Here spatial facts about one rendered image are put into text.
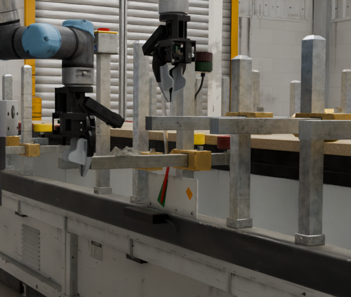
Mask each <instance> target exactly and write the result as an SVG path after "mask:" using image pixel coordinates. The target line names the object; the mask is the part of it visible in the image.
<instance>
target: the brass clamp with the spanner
mask: <svg viewBox="0 0 351 297"><path fill-rule="evenodd" d="M170 154H187V155H188V166H182V167H172V168H175V169H183V170H191V171H210V170H211V151H206V150H204V151H196V150H179V149H172V151H171V152H170Z"/></svg>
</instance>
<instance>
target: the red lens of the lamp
mask: <svg viewBox="0 0 351 297"><path fill-rule="evenodd" d="M212 57H213V53H209V52H196V61H212Z"/></svg>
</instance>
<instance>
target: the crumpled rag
mask: <svg viewBox="0 0 351 297"><path fill-rule="evenodd" d="M113 155H115V156H126V155H131V156H135V155H141V152H140V151H139V150H137V149H133V147H132V148H131V147H128V146H126V147H125V148H124V149H123V150H121V149H119V148H117V147H116V146H115V147H114V149H113V150H112V151H111V152H110V153H109V154H108V156H113Z"/></svg>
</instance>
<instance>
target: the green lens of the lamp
mask: <svg viewBox="0 0 351 297"><path fill-rule="evenodd" d="M195 71H212V62H195Z"/></svg>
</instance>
